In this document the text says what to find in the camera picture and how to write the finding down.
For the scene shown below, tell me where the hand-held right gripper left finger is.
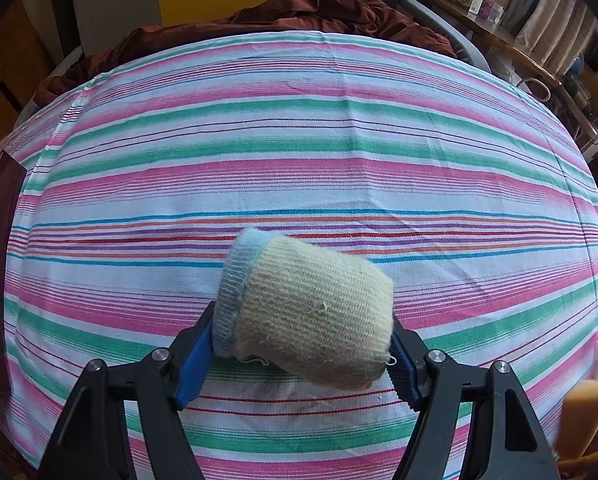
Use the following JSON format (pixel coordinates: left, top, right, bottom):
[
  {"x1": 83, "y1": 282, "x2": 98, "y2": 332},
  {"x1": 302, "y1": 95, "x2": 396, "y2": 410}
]
[{"x1": 39, "y1": 300, "x2": 217, "y2": 480}]

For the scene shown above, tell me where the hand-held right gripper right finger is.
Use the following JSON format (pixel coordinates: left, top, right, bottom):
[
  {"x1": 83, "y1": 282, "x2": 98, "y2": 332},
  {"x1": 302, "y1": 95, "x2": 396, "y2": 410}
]
[{"x1": 389, "y1": 312, "x2": 562, "y2": 480}]

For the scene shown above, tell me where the cream knitted glove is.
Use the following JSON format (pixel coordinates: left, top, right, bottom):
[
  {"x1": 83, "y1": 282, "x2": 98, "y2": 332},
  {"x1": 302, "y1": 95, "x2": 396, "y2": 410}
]
[{"x1": 211, "y1": 227, "x2": 395, "y2": 392}]

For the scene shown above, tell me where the orange yellow sponge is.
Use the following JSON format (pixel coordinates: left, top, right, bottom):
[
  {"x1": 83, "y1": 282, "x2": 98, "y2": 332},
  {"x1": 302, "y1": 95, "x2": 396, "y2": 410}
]
[{"x1": 554, "y1": 379, "x2": 598, "y2": 461}]

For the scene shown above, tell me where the cluttered wooden shelf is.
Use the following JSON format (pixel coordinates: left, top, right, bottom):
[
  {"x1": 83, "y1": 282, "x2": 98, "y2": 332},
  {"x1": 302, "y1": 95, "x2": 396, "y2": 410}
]
[{"x1": 559, "y1": 35, "x2": 598, "y2": 146}]

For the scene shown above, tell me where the wooden side desk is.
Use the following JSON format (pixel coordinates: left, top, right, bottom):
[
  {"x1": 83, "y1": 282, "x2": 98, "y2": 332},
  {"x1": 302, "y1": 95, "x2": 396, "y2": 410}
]
[{"x1": 414, "y1": 0, "x2": 598, "y2": 136}]

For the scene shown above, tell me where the wooden wardrobe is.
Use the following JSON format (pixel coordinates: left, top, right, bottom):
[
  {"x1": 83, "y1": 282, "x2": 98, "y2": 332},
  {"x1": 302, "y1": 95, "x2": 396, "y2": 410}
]
[{"x1": 0, "y1": 0, "x2": 55, "y2": 161}]

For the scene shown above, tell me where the maroon blanket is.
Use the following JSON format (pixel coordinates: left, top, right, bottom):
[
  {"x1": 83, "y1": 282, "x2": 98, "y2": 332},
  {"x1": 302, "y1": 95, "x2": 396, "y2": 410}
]
[{"x1": 34, "y1": 0, "x2": 460, "y2": 106}]

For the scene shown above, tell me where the small purple box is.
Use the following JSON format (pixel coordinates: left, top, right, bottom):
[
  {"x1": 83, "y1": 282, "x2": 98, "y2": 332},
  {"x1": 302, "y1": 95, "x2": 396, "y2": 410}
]
[{"x1": 479, "y1": 0, "x2": 507, "y2": 23}]

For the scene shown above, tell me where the pink patterned curtain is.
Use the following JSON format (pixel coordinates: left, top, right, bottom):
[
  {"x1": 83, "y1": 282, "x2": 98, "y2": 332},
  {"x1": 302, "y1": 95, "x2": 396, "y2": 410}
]
[{"x1": 499, "y1": 0, "x2": 598, "y2": 78}]

